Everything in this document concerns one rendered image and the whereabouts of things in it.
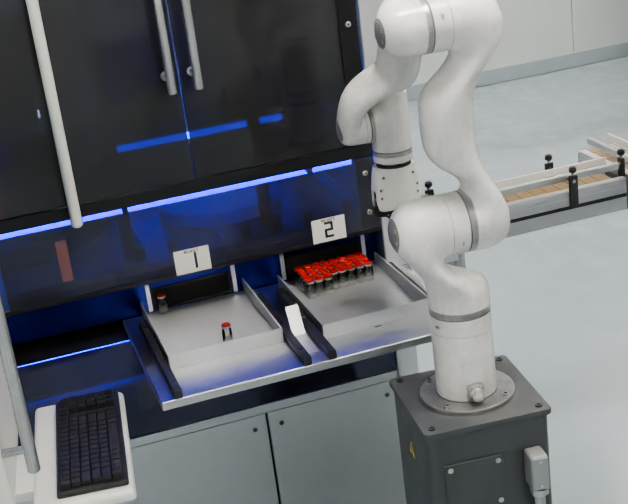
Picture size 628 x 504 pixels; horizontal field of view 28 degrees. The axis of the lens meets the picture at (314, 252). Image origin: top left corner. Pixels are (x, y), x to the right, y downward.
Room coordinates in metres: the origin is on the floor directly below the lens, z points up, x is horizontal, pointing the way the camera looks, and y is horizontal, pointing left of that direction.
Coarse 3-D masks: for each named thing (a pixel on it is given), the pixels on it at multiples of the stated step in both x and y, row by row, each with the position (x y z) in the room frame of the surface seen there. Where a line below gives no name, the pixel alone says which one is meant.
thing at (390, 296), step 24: (384, 264) 2.86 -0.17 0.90; (288, 288) 2.76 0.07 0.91; (360, 288) 2.78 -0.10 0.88; (384, 288) 2.76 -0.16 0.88; (408, 288) 2.71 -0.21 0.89; (312, 312) 2.60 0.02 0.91; (336, 312) 2.66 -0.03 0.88; (360, 312) 2.64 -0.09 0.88; (384, 312) 2.56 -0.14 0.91; (408, 312) 2.58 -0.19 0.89
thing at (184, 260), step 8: (192, 248) 2.75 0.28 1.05; (200, 248) 2.76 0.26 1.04; (208, 248) 2.76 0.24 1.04; (176, 256) 2.74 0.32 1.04; (184, 256) 2.75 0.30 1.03; (192, 256) 2.75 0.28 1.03; (200, 256) 2.76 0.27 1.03; (208, 256) 2.76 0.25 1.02; (176, 264) 2.74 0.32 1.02; (184, 264) 2.75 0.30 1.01; (192, 264) 2.75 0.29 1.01; (200, 264) 2.76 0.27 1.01; (208, 264) 2.76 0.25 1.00; (176, 272) 2.74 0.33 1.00; (184, 272) 2.75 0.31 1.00; (192, 272) 2.75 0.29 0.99
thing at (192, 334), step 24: (144, 312) 2.74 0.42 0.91; (168, 312) 2.79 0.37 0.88; (192, 312) 2.77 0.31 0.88; (216, 312) 2.75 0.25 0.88; (240, 312) 2.73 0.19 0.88; (264, 312) 2.67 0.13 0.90; (168, 336) 2.64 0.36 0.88; (192, 336) 2.63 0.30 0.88; (216, 336) 2.61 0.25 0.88; (240, 336) 2.59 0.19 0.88; (264, 336) 2.52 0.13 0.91; (168, 360) 2.48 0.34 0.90; (192, 360) 2.48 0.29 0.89
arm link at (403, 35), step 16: (384, 0) 2.20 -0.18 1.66; (400, 0) 2.18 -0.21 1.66; (416, 0) 2.18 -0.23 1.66; (384, 16) 2.16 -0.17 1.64; (400, 16) 2.15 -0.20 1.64; (416, 16) 2.15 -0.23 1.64; (384, 32) 2.15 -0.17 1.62; (400, 32) 2.14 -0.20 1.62; (416, 32) 2.14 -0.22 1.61; (432, 32) 2.15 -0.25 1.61; (384, 48) 2.17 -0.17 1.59; (400, 48) 2.14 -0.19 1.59; (416, 48) 2.15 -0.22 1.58; (432, 48) 2.16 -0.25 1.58
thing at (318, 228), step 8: (336, 216) 2.85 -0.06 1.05; (312, 224) 2.83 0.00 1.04; (320, 224) 2.84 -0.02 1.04; (328, 224) 2.84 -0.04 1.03; (336, 224) 2.85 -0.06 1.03; (344, 224) 2.85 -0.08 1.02; (312, 232) 2.83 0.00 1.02; (320, 232) 2.84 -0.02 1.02; (328, 232) 2.84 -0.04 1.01; (336, 232) 2.85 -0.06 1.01; (344, 232) 2.85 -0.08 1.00; (320, 240) 2.83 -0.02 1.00; (328, 240) 2.84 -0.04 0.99
